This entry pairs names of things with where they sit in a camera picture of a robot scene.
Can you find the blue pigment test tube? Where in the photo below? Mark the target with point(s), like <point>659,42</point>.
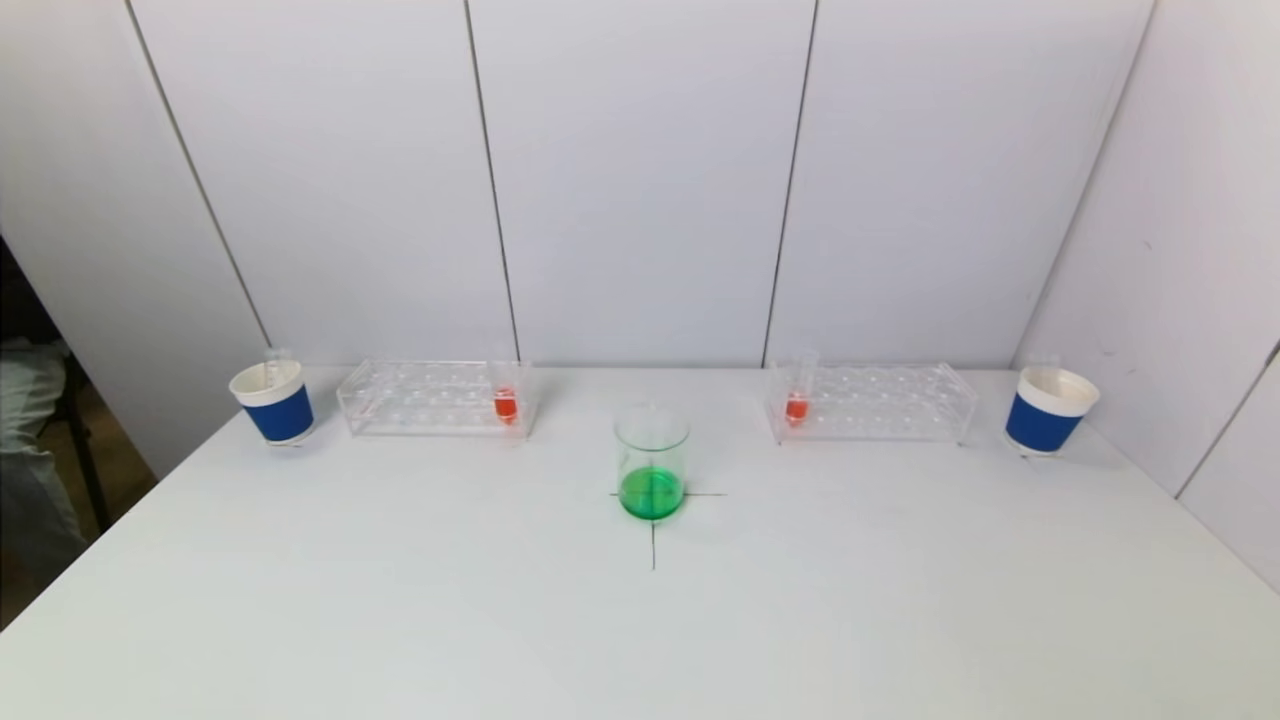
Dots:
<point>276,365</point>

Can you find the yellow pigment test tube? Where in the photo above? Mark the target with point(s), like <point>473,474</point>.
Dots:
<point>1043,362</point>

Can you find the clear glass beaker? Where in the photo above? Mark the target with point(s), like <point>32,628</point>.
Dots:
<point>652,490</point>

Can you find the red pigment test tube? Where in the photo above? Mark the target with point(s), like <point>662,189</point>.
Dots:
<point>505,405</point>
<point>796,408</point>

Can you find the clear acrylic test tube rack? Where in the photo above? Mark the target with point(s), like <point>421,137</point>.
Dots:
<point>880,415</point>
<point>430,415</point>

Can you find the blue paper cup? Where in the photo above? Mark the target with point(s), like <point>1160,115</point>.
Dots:
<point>280,412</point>
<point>1040,422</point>

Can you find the person in grey clothes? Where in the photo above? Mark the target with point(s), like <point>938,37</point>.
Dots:
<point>30,450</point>

